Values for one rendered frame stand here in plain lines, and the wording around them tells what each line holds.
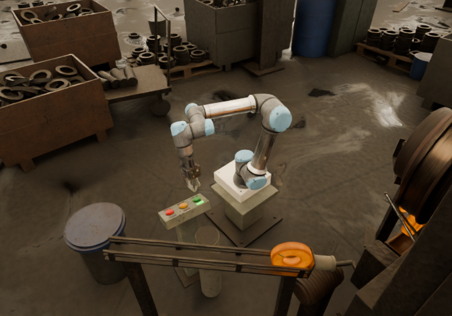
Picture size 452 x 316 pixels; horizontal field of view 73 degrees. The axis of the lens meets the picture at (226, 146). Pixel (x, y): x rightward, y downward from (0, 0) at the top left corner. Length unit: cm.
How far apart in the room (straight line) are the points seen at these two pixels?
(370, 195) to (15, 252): 255
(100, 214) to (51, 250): 63
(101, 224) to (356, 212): 173
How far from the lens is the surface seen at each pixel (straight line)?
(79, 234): 183
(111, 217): 185
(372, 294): 110
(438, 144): 104
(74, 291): 219
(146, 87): 327
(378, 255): 127
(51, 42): 434
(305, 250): 123
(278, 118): 150
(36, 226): 262
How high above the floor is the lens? 179
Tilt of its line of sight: 39 degrees down
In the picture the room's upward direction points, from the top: 1 degrees counter-clockwise
